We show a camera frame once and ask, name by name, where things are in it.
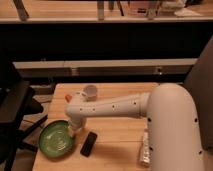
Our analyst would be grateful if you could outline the grey chair back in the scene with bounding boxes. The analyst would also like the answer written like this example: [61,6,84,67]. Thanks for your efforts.
[184,45,213,153]

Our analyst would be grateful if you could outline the clear plastic bottle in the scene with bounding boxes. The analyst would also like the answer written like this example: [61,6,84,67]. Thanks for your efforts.
[139,131,150,167]

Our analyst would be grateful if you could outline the orange small object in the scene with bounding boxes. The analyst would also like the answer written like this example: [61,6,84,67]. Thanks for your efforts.
[65,94,72,102]

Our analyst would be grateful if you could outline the green ceramic bowl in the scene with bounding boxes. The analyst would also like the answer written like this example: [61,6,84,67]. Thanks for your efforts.
[38,120,75,158]

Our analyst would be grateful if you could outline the black office chair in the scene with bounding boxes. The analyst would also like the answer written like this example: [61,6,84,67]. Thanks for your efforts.
[0,60,47,171]

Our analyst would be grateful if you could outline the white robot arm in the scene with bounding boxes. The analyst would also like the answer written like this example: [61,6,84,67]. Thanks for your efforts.
[66,83,205,171]

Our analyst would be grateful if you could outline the black smartphone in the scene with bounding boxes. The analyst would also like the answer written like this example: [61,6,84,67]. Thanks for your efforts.
[80,132,97,157]

